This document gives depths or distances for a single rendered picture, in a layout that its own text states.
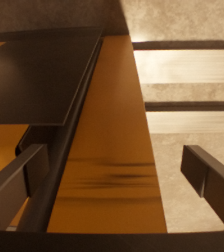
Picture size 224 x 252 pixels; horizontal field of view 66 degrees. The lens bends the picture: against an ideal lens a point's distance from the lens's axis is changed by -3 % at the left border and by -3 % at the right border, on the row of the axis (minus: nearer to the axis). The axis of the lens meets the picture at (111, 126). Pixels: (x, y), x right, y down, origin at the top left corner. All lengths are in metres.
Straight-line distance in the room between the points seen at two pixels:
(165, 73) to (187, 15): 0.30
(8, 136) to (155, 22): 0.93
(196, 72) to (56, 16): 0.80
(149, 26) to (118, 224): 0.97
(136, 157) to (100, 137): 0.07
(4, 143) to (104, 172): 0.14
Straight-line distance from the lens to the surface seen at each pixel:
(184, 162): 0.17
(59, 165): 0.29
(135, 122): 0.34
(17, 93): 0.39
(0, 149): 0.27
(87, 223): 0.23
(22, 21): 1.16
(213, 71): 1.14
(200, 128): 1.35
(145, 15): 1.05
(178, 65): 1.05
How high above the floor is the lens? 1.03
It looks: 51 degrees down
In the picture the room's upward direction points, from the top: 176 degrees counter-clockwise
